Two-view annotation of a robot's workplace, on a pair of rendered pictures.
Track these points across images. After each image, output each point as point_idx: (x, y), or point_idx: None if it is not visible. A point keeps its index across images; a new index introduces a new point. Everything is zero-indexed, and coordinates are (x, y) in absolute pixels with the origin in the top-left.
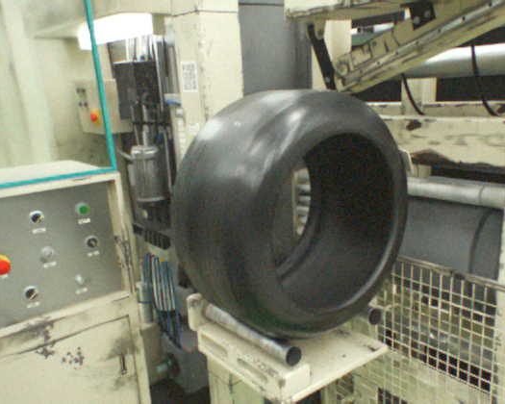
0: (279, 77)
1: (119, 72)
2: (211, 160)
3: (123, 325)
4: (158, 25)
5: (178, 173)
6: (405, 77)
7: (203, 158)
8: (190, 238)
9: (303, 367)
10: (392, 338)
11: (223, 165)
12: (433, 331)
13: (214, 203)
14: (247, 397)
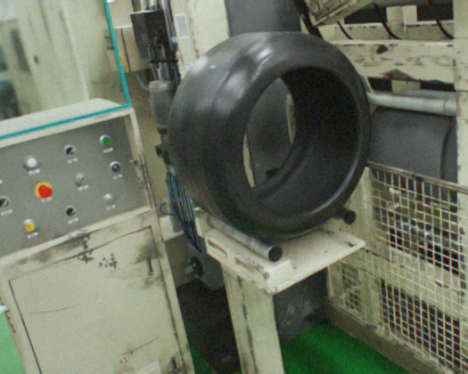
0: (270, 12)
1: (135, 21)
2: (192, 97)
3: (147, 234)
4: None
5: (171, 109)
6: (377, 6)
7: (187, 96)
8: (182, 161)
9: (284, 263)
10: (376, 234)
11: (201, 102)
12: (419, 226)
13: (195, 134)
14: (256, 291)
